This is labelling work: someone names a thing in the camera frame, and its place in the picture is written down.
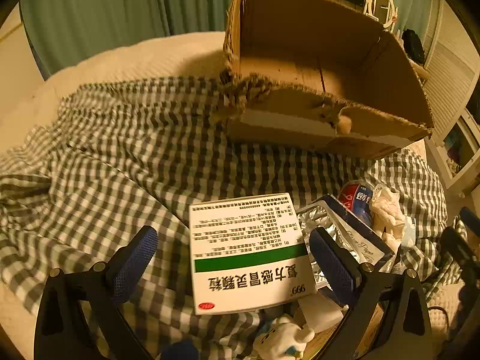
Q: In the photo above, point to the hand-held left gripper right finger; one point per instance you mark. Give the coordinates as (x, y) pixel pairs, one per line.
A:
(332, 266)

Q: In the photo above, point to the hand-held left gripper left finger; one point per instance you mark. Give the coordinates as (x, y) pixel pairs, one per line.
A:
(135, 262)

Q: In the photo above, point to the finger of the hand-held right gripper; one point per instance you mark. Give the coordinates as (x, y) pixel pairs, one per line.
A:
(470, 219)
(459, 245)

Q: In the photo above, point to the silver foil blister pack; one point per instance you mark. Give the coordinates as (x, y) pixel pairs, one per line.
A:
(311, 221)

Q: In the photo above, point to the clear jar with blue label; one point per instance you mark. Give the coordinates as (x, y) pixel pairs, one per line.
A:
(356, 197)

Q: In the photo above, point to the white tissue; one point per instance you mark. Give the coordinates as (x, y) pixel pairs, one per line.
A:
(386, 210)

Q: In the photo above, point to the white green-striped medicine box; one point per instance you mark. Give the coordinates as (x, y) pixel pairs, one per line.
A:
(243, 232)

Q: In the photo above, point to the torn cardboard box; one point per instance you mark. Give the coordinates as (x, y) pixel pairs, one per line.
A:
(300, 45)

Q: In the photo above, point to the white block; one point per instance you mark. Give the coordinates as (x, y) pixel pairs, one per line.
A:
(318, 311)

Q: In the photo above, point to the dark blue small box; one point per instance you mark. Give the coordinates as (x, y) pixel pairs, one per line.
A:
(350, 217)

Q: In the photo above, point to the white toy figure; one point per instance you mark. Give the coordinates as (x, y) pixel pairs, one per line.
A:
(285, 337)

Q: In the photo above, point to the grey checked cloth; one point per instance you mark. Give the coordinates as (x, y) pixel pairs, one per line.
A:
(112, 157)

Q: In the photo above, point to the white louvred wardrobe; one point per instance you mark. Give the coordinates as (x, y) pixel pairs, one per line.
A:
(450, 63)

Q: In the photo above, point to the black bag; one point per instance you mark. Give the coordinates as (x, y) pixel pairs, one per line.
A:
(412, 45)

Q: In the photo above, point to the narrow green curtain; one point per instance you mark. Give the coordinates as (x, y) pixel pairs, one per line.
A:
(412, 3)

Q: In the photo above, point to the white oval vanity mirror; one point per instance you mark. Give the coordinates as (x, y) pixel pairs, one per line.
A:
(382, 11)

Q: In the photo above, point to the wide green curtain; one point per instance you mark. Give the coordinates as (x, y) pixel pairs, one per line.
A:
(93, 7)

